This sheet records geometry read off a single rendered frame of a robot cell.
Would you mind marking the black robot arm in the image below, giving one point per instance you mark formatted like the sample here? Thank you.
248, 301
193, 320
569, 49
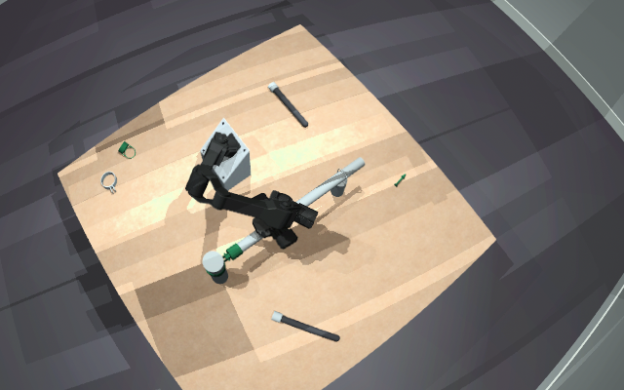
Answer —
278, 213

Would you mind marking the dark green cup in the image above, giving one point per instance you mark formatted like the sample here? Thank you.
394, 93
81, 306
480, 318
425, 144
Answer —
232, 252

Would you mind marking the grey metal ring clamp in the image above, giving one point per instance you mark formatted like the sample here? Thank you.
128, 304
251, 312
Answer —
112, 185

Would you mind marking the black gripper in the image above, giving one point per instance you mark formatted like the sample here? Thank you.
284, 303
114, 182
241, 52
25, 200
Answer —
283, 237

